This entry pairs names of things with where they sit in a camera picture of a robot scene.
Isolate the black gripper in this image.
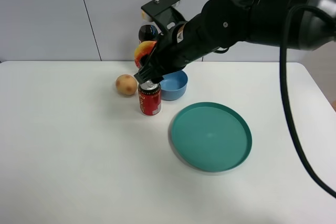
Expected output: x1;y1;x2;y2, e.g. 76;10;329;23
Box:
133;20;211;84

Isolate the rainbow bumpy ball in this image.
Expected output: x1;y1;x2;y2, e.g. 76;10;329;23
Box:
134;40;156;69

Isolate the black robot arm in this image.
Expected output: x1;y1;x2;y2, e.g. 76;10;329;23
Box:
135;0;335;83

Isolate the red soda can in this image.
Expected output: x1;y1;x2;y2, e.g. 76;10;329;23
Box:
138;81;161;116

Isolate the blue plastic bowl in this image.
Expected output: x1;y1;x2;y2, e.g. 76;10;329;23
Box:
160;70;188;101

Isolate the yellow brown-spotted potato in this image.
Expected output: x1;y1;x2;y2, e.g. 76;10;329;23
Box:
115;74;138;96

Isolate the cola bottle yellow cap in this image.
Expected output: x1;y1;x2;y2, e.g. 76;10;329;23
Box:
138;10;159;43

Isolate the green round plate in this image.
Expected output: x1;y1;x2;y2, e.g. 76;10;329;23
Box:
170;102;253;173

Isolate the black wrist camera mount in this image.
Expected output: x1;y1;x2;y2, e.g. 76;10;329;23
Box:
141;0;185;33

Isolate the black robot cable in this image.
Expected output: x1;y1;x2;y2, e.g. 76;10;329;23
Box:
182;0;336;200

